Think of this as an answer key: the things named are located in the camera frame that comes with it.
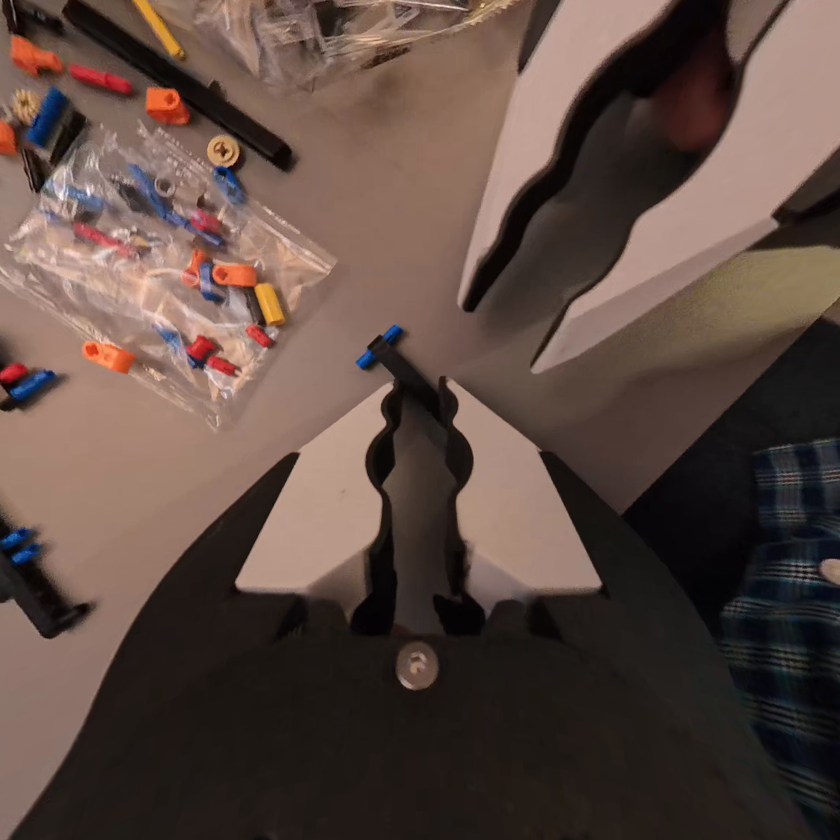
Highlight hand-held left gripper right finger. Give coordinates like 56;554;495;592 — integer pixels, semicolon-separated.
432;377;603;635

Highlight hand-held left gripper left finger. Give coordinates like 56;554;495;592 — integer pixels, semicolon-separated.
234;379;404;635

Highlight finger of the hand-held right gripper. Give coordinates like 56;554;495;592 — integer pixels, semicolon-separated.
458;0;698;314
530;0;840;376

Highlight black beam with blue pin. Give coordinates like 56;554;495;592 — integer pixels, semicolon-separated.
356;324;457;437

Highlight large clear bag grey pieces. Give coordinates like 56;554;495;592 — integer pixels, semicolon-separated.
193;0;526;89

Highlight black lego beam assembly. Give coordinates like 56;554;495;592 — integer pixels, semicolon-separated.
0;511;94;641

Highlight blue lego pin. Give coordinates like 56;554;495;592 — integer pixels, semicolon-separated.
8;369;59;403
25;87;71;149

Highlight blue lego connector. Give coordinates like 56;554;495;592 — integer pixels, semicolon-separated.
213;165;248;206

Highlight long black lego beam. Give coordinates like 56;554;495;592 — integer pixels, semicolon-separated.
61;0;298;173

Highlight long yellow lego piece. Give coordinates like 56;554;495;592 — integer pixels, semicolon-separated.
130;0;186;61

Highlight red lego axle pin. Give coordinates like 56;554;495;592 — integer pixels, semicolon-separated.
68;63;134;97

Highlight black angled lego connector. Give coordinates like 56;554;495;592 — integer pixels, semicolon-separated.
0;0;64;37

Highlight person's right hand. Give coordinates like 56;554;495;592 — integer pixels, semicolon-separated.
656;26;732;148

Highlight person's dark trousers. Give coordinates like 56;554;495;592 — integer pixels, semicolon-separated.
622;315;840;631

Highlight person's plaid shirt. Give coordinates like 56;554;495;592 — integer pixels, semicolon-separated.
717;438;840;840

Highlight small clear bag colourful pieces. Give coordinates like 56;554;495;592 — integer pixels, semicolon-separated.
0;120;339;433

